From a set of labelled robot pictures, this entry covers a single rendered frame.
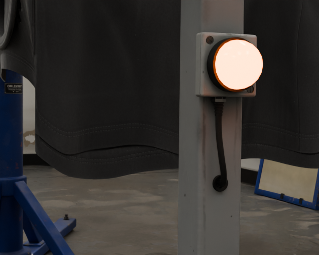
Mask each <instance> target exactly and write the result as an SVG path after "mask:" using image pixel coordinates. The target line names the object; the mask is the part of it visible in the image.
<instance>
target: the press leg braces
mask: <svg viewBox="0 0 319 255"><path fill-rule="evenodd" d="M13 185H14V197H15V199H16V200H17V201H18V203H19V204H20V206H21V207H22V209H23V230H24V232H25V234H26V237H27V239H28V240H27V241H26V242H25V243H24V244H23V246H42V245H43V244H44V243H46V245H47V246H48V248H49V249H50V251H51V252H52V254H53V255H74V253H73V252H72V250H71V249H70V247H69V246H68V244H67V243H66V241H65V240H64V238H63V237H62V235H61V234H60V232H59V231H58V229H57V228H56V226H55V225H54V223H53V222H52V220H51V219H50V218H49V216H48V215H47V213H46V212H45V210H44V209H43V207H42V206H41V205H40V203H39V202H38V200H37V199H36V197H35V196H34V195H33V193H32V192H31V190H30V189H29V187H28V186H27V185H26V183H25V182H24V181H19V182H15V183H14V184H13ZM1 197H2V184H1V183H0V200H1Z"/></svg>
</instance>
